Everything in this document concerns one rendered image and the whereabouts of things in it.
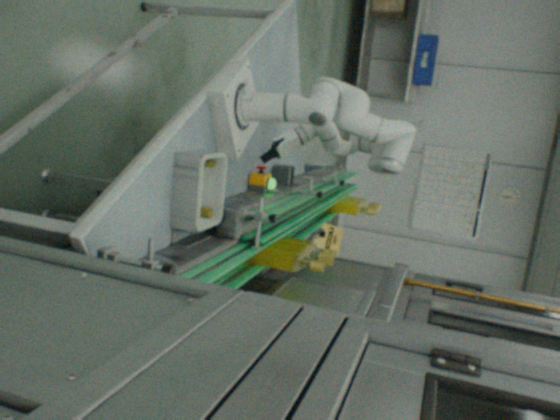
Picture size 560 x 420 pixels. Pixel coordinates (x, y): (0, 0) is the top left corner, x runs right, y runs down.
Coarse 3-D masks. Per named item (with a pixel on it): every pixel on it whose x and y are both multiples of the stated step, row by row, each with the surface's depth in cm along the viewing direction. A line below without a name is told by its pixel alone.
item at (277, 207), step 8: (336, 176) 300; (344, 176) 309; (352, 176) 310; (320, 184) 262; (328, 184) 263; (336, 184) 270; (280, 200) 206; (288, 200) 209; (296, 200) 209; (304, 200) 213; (264, 208) 187; (272, 208) 190; (280, 208) 190; (288, 208) 193
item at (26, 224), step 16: (160, 16) 234; (224, 16) 237; (240, 16) 234; (256, 16) 232; (144, 32) 221; (128, 48) 212; (96, 64) 199; (112, 64) 204; (224, 64) 191; (80, 80) 190; (208, 80) 182; (64, 96) 182; (192, 96) 174; (32, 112) 174; (48, 112) 176; (16, 128) 166; (32, 128) 171; (0, 144) 160; (0, 208) 134; (0, 224) 133; (16, 224) 130; (32, 224) 129; (48, 224) 128; (64, 224) 128; (64, 240) 127
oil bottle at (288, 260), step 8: (264, 248) 176; (272, 248) 178; (256, 256) 176; (264, 256) 175; (272, 256) 174; (280, 256) 173; (288, 256) 173; (296, 256) 172; (264, 264) 176; (272, 264) 175; (280, 264) 174; (288, 264) 173; (296, 264) 172
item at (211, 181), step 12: (204, 156) 150; (216, 156) 156; (204, 168) 165; (216, 168) 165; (204, 180) 166; (216, 180) 165; (204, 192) 167; (216, 192) 166; (204, 204) 168; (216, 204) 167; (216, 216) 167; (204, 228) 157
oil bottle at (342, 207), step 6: (336, 204) 281; (342, 204) 280; (348, 204) 279; (354, 204) 280; (330, 210) 283; (336, 210) 282; (342, 210) 281; (348, 210) 280; (354, 210) 279; (360, 210) 278; (366, 210) 278; (372, 210) 277
